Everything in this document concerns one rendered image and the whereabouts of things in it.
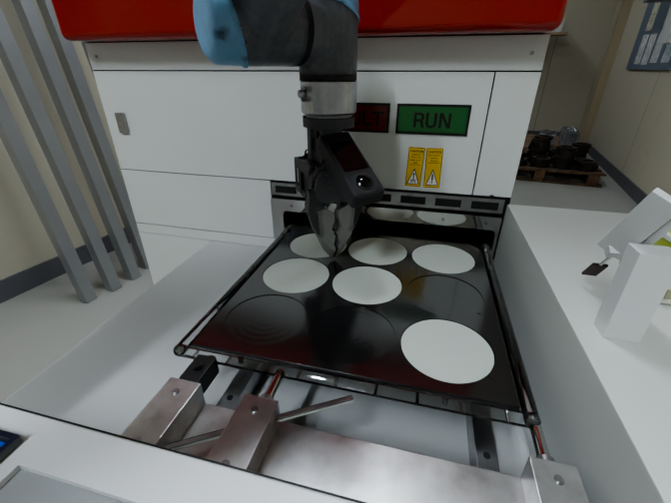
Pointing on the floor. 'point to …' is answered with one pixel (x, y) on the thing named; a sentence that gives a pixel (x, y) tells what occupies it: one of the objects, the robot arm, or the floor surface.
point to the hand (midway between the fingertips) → (335, 251)
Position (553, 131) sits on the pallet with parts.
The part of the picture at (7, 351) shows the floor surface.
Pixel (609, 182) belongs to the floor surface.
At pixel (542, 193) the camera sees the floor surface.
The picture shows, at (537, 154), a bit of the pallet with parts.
